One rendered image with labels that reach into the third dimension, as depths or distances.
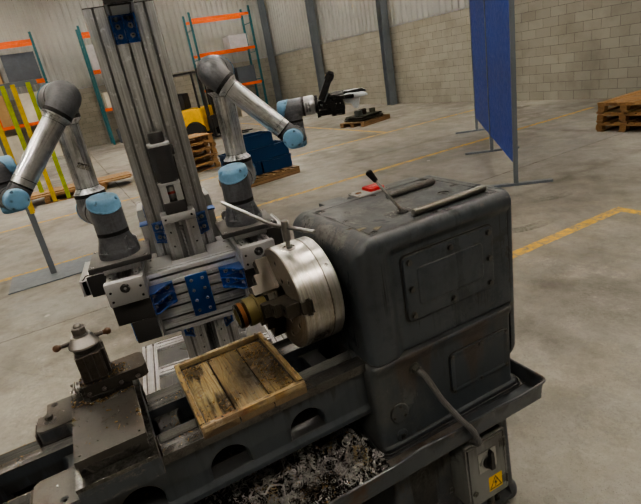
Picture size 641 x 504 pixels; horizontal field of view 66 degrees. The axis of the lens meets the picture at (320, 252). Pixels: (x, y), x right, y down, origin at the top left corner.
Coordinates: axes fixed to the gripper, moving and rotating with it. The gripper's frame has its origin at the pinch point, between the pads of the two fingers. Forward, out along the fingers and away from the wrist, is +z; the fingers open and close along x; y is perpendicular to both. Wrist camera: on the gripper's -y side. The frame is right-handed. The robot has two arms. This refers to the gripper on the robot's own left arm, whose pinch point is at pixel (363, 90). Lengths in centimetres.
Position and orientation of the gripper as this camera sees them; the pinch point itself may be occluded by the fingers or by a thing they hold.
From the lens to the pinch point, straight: 206.3
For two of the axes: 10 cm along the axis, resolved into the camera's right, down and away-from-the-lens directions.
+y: 1.7, 8.6, 4.8
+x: 0.0, 4.8, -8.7
